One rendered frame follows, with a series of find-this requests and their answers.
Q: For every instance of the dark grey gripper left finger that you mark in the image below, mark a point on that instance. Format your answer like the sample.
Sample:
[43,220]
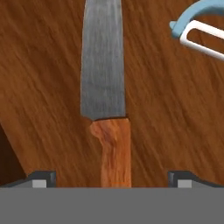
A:
[43,178]

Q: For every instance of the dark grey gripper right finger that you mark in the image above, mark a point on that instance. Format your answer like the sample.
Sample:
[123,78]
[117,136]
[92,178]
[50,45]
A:
[182,178]

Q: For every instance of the light blue and white peeler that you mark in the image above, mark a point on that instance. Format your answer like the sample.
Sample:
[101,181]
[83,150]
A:
[189,27]

